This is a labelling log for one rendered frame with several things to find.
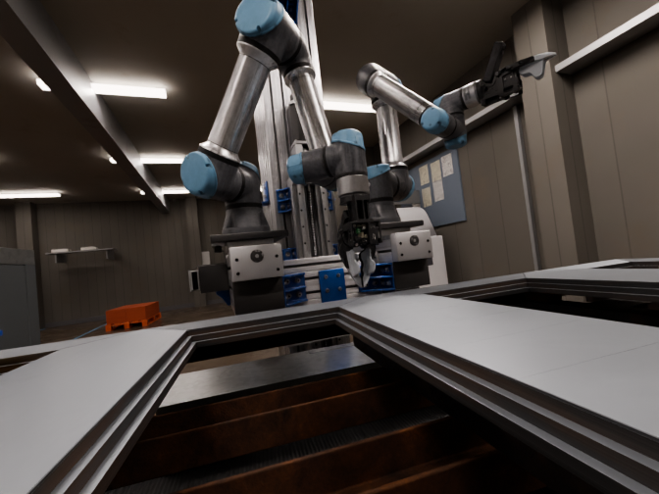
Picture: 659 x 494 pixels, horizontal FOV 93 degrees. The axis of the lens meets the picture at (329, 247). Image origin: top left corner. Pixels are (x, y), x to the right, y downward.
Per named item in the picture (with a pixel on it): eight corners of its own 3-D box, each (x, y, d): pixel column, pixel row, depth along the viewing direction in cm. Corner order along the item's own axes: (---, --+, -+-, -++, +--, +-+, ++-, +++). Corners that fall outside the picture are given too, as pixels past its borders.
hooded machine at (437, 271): (454, 314, 430) (439, 200, 436) (413, 321, 407) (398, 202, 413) (419, 307, 505) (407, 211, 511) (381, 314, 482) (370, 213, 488)
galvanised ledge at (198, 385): (626, 320, 96) (624, 310, 96) (157, 423, 62) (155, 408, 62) (562, 311, 115) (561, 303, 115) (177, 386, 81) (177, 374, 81)
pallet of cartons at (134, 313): (153, 324, 643) (151, 305, 645) (104, 332, 613) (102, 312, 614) (162, 317, 751) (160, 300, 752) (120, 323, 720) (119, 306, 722)
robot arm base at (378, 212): (354, 229, 123) (351, 205, 123) (387, 226, 128) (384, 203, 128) (373, 224, 108) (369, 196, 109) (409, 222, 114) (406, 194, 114)
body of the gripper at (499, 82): (526, 92, 99) (485, 108, 107) (521, 65, 98) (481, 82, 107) (520, 88, 93) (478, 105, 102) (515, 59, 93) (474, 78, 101)
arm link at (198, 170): (236, 209, 95) (309, 27, 85) (198, 203, 81) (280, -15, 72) (209, 193, 99) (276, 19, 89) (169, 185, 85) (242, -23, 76)
